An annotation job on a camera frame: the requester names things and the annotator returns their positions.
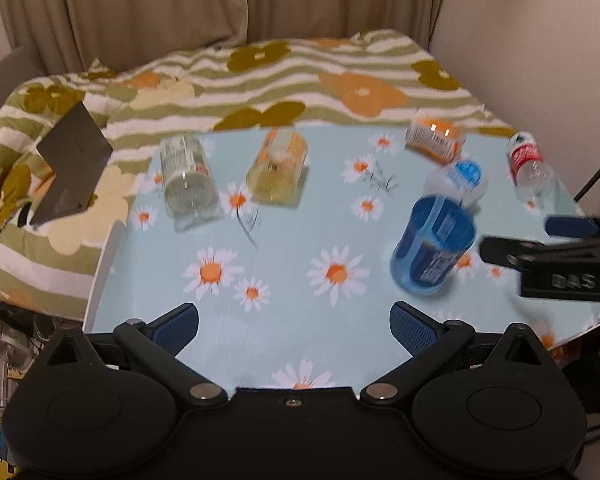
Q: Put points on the daisy print tablecloth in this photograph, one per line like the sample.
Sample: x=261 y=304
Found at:
x=290 y=240

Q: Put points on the yellow drink plastic bottle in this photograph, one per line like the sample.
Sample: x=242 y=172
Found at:
x=277 y=165

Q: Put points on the clear plastic bottle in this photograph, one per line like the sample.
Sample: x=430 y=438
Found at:
x=187 y=180

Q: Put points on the green striped floral blanket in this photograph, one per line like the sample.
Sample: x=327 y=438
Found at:
x=330 y=75

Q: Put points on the blue label plastic bottle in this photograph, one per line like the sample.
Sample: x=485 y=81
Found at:
x=457 y=180

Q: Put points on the red label plastic bottle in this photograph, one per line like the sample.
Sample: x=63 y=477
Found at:
x=527 y=165

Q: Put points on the grey laptop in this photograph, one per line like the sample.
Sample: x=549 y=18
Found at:
x=70 y=160

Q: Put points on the orange label plastic bottle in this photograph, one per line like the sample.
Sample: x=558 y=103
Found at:
x=436 y=137

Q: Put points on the beige curtain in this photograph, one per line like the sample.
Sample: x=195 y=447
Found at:
x=205 y=5

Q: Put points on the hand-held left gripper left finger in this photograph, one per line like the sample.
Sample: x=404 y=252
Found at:
x=177 y=327

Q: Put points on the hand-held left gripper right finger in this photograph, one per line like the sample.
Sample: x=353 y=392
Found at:
x=411 y=327

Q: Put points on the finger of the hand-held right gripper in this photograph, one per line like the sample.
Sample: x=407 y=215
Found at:
x=510 y=251
x=570 y=226

